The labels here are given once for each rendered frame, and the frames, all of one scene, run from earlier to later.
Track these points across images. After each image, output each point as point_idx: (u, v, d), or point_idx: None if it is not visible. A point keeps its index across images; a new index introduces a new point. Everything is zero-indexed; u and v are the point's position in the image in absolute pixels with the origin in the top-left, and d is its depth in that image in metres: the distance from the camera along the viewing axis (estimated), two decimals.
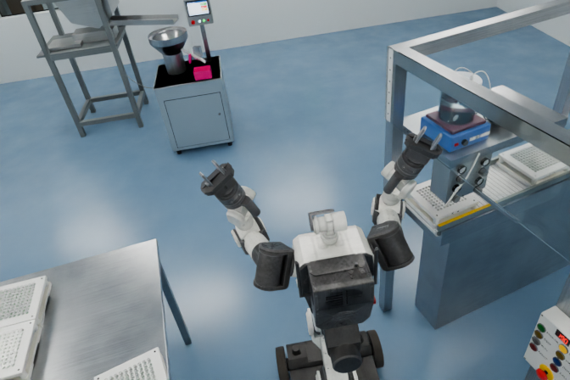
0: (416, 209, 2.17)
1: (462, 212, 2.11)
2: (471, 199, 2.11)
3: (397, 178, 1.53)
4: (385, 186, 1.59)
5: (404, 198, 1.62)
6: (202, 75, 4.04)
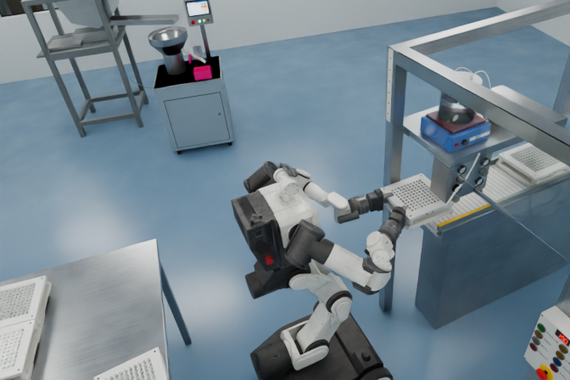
0: (390, 209, 2.10)
1: (438, 213, 2.03)
2: None
3: None
4: None
5: (366, 243, 1.83)
6: (202, 75, 4.04)
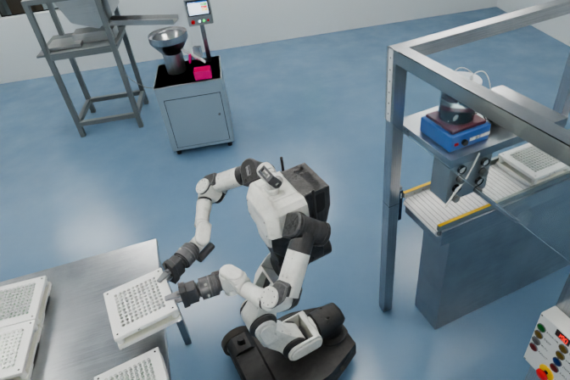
0: None
1: None
2: (109, 294, 1.79)
3: (201, 260, 1.95)
4: None
5: (209, 230, 1.99)
6: (202, 75, 4.04)
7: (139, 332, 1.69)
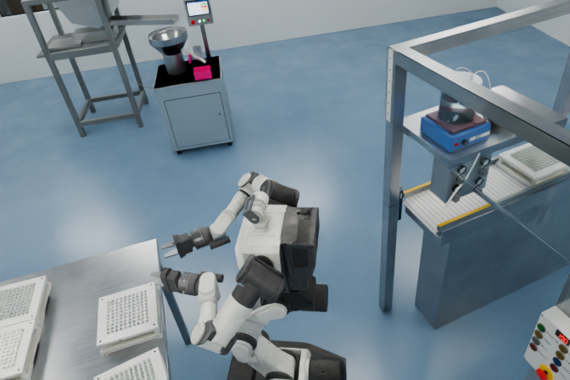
0: (159, 314, 1.90)
1: None
2: (103, 300, 1.92)
3: (210, 248, 1.99)
4: (226, 243, 2.03)
5: (229, 223, 1.99)
6: (202, 75, 4.04)
7: (121, 342, 1.80)
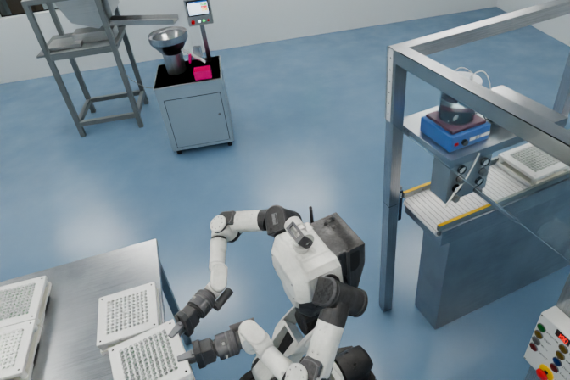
0: (159, 314, 1.90)
1: None
2: (103, 300, 1.92)
3: (218, 310, 1.74)
4: None
5: (226, 273, 1.78)
6: (202, 75, 4.04)
7: (121, 342, 1.80)
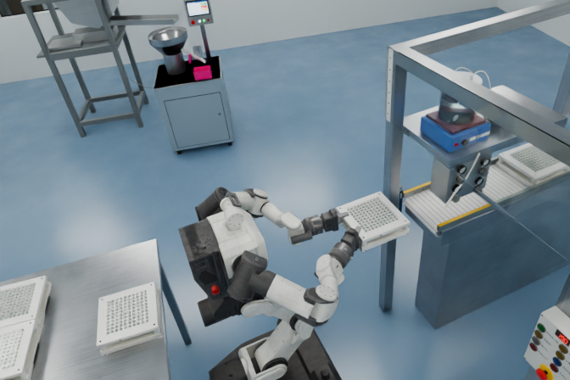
0: (159, 314, 1.90)
1: None
2: (103, 300, 1.92)
3: None
4: None
5: (316, 267, 1.78)
6: (202, 75, 4.04)
7: (121, 342, 1.80)
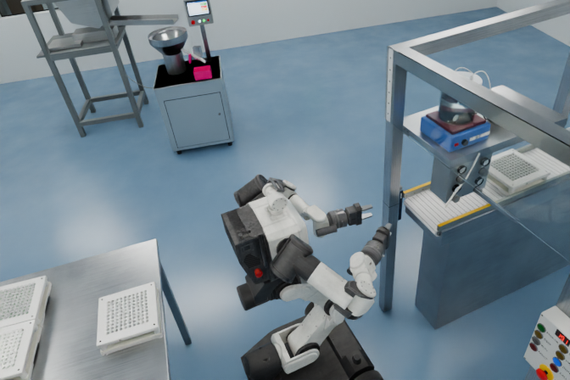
0: (159, 314, 1.90)
1: None
2: (103, 300, 1.92)
3: None
4: None
5: (350, 264, 1.81)
6: (202, 75, 4.04)
7: (121, 342, 1.80)
